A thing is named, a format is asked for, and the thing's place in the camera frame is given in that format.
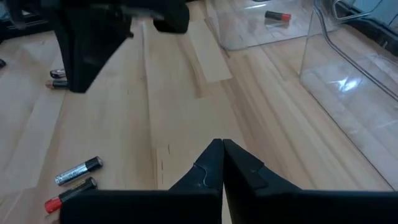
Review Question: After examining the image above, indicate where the black red-tipped AA battery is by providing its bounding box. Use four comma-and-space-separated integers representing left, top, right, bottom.
44, 177, 98, 215
264, 11, 292, 22

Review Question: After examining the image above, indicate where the black copper-top AA battery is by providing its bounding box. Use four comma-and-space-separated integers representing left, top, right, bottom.
45, 80, 70, 90

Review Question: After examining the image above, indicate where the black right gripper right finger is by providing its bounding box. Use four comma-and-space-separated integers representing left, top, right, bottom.
223, 139, 398, 224

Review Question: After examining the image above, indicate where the clear plastic bin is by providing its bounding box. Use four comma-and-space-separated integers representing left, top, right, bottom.
298, 0, 398, 191
203, 0, 317, 52

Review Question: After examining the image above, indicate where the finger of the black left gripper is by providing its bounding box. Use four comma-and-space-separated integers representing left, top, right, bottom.
52, 0, 94, 93
78, 0, 190, 93

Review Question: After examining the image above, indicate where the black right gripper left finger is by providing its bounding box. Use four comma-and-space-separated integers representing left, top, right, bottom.
60, 138, 224, 224

